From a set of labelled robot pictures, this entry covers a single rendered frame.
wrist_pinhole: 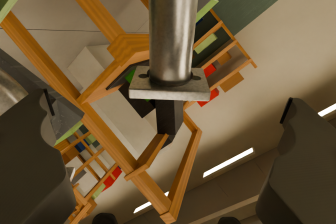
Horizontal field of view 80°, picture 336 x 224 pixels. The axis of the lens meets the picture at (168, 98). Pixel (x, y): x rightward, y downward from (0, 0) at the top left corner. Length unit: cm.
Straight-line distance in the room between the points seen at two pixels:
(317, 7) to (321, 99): 228
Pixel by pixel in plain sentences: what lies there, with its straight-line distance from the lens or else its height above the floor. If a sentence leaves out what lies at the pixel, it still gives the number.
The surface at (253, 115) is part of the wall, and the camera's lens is 645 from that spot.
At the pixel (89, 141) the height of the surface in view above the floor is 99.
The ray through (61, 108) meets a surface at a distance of 25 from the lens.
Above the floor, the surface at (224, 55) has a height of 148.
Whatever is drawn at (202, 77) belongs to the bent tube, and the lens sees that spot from 15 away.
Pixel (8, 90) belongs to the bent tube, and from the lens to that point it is 20.
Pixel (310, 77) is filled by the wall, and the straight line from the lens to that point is 642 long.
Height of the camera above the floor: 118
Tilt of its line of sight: 3 degrees up
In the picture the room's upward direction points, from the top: 141 degrees clockwise
